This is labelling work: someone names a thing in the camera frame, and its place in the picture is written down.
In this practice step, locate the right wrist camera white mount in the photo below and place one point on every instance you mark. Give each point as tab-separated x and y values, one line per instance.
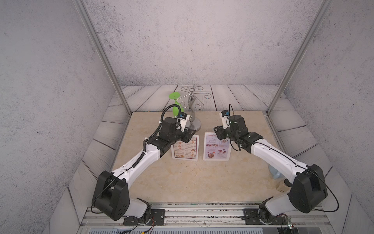
224	117

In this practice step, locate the white menu rack left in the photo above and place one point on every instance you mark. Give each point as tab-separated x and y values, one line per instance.
185	150

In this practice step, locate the pink special menu sheet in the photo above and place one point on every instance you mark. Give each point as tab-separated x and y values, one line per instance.
216	147

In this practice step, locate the white menu rack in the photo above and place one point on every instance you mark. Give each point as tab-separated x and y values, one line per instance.
217	147
185	150

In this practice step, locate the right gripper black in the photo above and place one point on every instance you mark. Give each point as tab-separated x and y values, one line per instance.
219	132

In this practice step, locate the left metal frame post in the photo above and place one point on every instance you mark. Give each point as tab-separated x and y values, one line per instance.
81	8

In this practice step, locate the green plastic wine glass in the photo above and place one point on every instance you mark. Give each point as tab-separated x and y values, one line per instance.
175	96

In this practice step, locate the metal frame post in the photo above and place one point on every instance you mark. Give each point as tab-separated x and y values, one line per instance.
81	8
311	32

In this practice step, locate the dim sum inn menu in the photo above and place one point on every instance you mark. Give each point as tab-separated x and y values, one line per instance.
185	150

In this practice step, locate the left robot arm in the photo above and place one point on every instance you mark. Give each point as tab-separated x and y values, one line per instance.
111	195

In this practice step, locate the jar with black lid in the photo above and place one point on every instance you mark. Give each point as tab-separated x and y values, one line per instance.
283	185

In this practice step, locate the chrome glass holder stand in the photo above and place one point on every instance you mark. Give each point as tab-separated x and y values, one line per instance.
191	102

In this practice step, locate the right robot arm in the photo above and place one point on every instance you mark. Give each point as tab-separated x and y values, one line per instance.
308	188

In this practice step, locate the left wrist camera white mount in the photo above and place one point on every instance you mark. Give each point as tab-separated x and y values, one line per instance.
183	118

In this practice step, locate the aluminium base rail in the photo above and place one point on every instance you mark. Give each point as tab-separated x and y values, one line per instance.
208	218

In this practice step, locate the right metal frame post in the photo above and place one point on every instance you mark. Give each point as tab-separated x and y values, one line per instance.
311	32

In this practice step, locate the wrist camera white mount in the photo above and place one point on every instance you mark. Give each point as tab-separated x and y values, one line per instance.
224	117
183	118

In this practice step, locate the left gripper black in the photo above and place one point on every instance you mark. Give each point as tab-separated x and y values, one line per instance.
187	137

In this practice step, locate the white menu rack right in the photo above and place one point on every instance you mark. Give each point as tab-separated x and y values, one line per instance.
217	147

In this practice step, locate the light blue cup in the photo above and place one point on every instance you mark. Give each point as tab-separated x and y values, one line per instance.
275	173

